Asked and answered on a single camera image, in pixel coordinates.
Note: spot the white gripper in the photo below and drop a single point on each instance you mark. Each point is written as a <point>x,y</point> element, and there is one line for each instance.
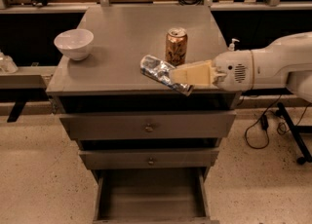
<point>232,69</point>

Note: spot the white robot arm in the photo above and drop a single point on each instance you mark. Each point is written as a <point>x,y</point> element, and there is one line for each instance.
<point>285,63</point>

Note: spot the gold soda can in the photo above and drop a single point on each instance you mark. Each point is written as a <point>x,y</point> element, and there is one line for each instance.
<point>176,46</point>

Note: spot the grey top drawer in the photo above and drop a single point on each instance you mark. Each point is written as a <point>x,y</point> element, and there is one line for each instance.
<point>148,125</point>

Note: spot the grey wooden drawer cabinet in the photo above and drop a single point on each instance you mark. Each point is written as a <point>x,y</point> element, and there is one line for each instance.
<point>109,79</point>

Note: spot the grey middle drawer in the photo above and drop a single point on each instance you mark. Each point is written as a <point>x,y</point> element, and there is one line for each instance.
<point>149,158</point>

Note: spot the grey open bottom drawer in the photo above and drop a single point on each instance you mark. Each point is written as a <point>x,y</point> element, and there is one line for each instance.
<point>152,196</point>

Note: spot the white pump bottle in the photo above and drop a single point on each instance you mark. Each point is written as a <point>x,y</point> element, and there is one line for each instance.
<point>231,46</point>

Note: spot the black stand leg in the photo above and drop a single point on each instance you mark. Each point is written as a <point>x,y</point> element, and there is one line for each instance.
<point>296,133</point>

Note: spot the white ceramic bowl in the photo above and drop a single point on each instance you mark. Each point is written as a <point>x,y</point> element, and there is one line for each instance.
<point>76,44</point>

